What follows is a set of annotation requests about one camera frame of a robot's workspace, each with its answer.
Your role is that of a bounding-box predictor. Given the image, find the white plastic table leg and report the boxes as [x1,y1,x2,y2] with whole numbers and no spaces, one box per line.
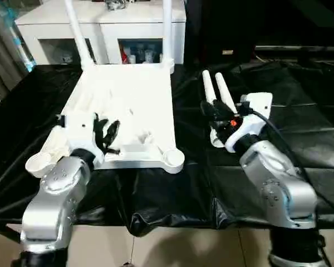
[202,70,228,149]
[63,0,96,70]
[214,71,241,115]
[162,0,175,73]

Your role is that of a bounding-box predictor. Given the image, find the white plastic table top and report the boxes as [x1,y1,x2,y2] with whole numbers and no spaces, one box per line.
[24,62,186,179]

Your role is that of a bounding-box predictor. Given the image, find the black plastic mat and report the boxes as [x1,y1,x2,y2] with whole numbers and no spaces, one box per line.
[0,60,334,237]

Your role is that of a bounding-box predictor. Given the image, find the white sideboard cabinet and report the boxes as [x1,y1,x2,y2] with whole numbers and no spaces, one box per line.
[14,0,188,66]

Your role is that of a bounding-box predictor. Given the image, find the beige curtain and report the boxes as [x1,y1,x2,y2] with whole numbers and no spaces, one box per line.
[0,6,37,103]

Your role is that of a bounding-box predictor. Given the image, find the grey toy figure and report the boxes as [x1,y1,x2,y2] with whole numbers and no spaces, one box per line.
[105,0,129,12]

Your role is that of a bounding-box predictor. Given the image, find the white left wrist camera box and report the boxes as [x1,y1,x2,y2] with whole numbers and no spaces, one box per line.
[56,111,105,169]

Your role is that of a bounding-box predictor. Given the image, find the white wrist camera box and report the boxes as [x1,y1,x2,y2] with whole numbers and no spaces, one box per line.
[56,111,105,169]
[225,93,274,154]

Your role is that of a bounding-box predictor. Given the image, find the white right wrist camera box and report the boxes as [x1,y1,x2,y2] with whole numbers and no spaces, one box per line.
[225,93,274,154]

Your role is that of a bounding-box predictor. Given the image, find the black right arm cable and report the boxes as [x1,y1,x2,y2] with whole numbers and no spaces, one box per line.
[249,108,334,223]

